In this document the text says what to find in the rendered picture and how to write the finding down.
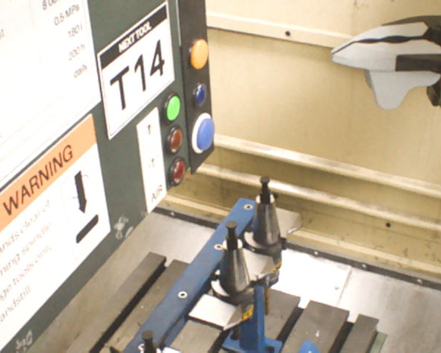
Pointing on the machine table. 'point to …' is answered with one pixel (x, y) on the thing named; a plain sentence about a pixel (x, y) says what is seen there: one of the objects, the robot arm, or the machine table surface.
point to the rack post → (253, 332)
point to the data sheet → (34, 79)
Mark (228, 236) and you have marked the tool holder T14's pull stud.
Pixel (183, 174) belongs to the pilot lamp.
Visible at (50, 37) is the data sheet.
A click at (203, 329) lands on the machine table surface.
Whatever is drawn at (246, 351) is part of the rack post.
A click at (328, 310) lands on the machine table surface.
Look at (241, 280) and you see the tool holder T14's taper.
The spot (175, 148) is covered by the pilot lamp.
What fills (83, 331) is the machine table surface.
